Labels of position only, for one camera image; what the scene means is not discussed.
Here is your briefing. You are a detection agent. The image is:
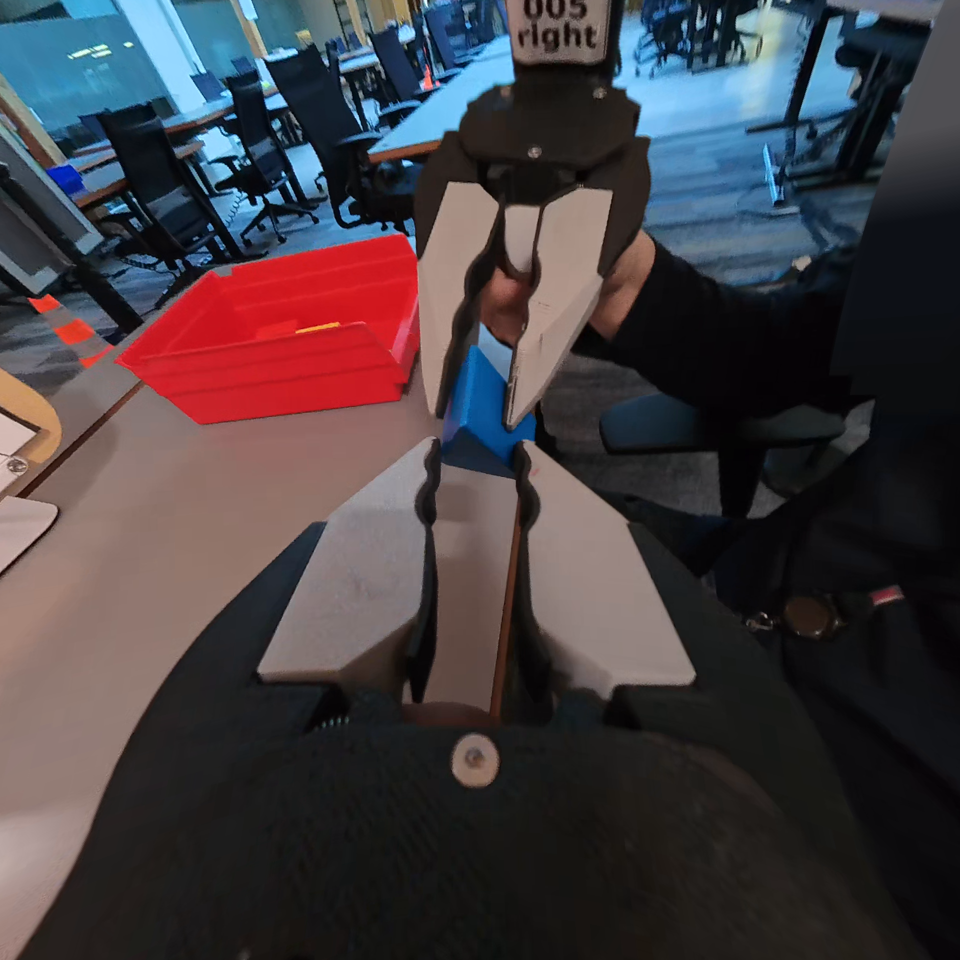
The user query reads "dark padded office chair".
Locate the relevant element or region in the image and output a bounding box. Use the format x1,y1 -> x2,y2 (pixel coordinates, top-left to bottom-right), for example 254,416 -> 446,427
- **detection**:
600,391 -> 849,519

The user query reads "orange floor marker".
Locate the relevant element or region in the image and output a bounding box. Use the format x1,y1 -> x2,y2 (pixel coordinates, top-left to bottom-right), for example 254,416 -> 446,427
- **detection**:
30,294 -> 114,369

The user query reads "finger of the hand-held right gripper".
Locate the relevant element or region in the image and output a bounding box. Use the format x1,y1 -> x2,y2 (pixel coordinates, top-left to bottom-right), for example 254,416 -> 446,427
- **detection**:
414,180 -> 505,420
504,186 -> 615,433

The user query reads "person's right forearm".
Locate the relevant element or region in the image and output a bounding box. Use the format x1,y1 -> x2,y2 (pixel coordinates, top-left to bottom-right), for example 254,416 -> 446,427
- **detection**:
571,238 -> 886,421

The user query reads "red plastic bin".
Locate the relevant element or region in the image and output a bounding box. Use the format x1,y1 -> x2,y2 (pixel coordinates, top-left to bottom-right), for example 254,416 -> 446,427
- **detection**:
116,234 -> 421,426

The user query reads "person's right hand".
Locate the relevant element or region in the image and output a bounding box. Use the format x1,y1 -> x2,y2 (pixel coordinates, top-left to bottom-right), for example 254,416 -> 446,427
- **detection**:
480,228 -> 655,348

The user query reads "black office chair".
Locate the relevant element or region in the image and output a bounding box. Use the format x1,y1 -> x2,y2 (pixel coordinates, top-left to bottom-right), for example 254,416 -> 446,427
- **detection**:
225,71 -> 320,245
97,103 -> 252,286
264,43 -> 415,235

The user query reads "blue triangular wooden block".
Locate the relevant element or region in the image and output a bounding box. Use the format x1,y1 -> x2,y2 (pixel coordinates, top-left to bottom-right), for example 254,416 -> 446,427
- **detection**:
441,345 -> 538,479

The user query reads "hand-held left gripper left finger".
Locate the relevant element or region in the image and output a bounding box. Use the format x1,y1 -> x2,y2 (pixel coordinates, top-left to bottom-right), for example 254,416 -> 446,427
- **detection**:
257,436 -> 441,684

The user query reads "round badge reel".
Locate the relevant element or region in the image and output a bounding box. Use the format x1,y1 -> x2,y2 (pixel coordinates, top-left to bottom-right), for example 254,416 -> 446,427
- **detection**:
783,594 -> 845,640

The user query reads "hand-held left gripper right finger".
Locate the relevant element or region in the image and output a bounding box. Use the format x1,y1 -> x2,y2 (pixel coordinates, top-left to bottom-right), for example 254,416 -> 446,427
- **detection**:
516,440 -> 699,690

